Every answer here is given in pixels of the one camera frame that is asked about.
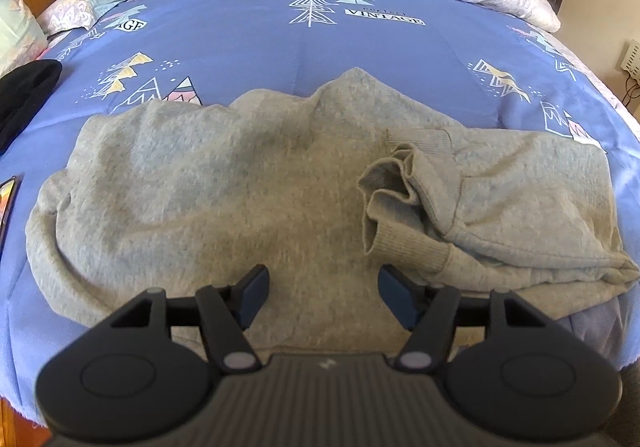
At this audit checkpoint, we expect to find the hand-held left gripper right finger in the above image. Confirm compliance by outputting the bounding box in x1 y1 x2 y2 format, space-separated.
377 264 543 374

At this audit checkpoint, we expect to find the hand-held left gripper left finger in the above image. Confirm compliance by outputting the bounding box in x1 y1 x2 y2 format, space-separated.
109 263 272 374

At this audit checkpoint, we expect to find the grey sweatshirt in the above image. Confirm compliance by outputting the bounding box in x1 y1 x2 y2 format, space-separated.
25 67 640 353

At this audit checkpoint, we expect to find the blue printed bedsheet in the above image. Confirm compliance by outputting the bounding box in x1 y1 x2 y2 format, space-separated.
0 0 640 428

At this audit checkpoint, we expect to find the dark framed flat object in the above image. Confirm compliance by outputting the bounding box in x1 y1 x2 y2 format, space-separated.
0 176 21 250

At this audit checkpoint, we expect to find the black cloth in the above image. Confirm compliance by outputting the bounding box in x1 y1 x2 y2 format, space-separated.
0 59 64 155

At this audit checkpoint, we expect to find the pale green floral pillow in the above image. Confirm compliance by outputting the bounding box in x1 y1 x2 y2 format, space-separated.
0 0 49 78

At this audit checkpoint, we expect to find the wooden bed frame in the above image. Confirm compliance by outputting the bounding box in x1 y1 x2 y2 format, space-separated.
0 396 32 447

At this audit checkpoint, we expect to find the black cable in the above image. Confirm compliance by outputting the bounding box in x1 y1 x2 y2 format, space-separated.
620 74 640 108

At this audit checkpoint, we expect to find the white wall socket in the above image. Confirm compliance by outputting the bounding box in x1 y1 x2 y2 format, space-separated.
619 41 640 82

